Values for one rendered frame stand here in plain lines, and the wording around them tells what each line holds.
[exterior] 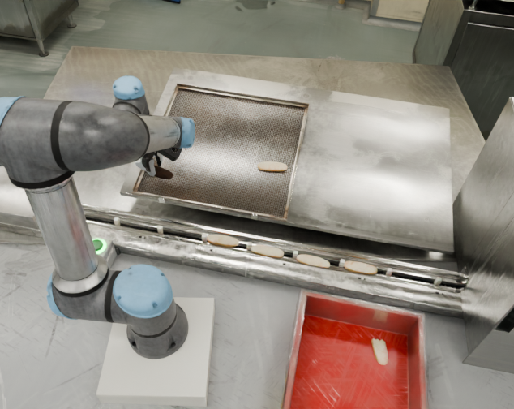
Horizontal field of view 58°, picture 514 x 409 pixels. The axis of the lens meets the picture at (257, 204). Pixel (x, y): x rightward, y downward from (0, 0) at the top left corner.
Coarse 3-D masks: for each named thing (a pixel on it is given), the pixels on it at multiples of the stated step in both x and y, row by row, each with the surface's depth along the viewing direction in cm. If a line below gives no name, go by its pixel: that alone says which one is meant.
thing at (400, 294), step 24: (120, 240) 138; (144, 240) 139; (168, 240) 139; (192, 264) 137; (216, 264) 134; (240, 264) 135; (264, 264) 135; (288, 264) 135; (312, 288) 134; (336, 288) 131; (360, 288) 131; (384, 288) 131; (408, 288) 132; (432, 312) 131; (456, 312) 129
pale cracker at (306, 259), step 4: (300, 256) 138; (304, 256) 138; (308, 256) 138; (312, 256) 138; (316, 256) 138; (300, 260) 137; (304, 260) 137; (308, 260) 137; (312, 260) 137; (316, 260) 137; (320, 260) 137; (324, 260) 137; (308, 264) 137; (312, 264) 136; (316, 264) 136; (320, 264) 136; (324, 264) 137; (328, 264) 137
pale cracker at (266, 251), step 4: (252, 248) 139; (256, 248) 139; (260, 248) 139; (264, 248) 139; (268, 248) 139; (272, 248) 139; (276, 248) 140; (256, 252) 139; (260, 252) 138; (264, 252) 138; (268, 252) 138; (272, 252) 138; (276, 252) 138; (280, 252) 139; (268, 256) 138; (272, 256) 138; (276, 256) 138; (280, 256) 138
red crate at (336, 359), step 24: (312, 336) 125; (336, 336) 125; (360, 336) 125; (384, 336) 126; (312, 360) 120; (336, 360) 120; (360, 360) 121; (312, 384) 116; (336, 384) 116; (360, 384) 117; (384, 384) 117; (408, 384) 117; (312, 408) 112; (336, 408) 112; (360, 408) 113; (384, 408) 113; (408, 408) 113
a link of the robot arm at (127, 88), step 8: (120, 80) 117; (128, 80) 117; (136, 80) 117; (120, 88) 116; (128, 88) 116; (136, 88) 116; (120, 96) 116; (128, 96) 116; (136, 96) 117; (144, 96) 120; (136, 104) 117; (144, 104) 121; (144, 112) 123
